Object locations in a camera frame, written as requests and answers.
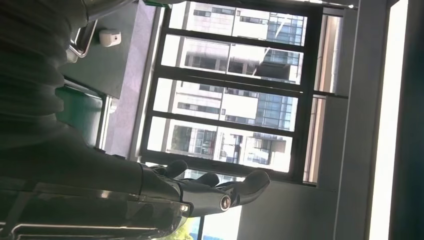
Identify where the small white plastic device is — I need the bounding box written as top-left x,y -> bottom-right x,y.
98,29 -> 122,48

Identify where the green conveyor belt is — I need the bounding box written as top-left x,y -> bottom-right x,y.
55,85 -> 104,148

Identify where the dark green table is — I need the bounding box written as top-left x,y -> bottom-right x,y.
59,3 -> 157,100

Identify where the black framed window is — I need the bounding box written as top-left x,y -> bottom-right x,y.
139,0 -> 349,185

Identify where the silver conveyor side rail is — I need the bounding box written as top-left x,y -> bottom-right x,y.
95,94 -> 116,152

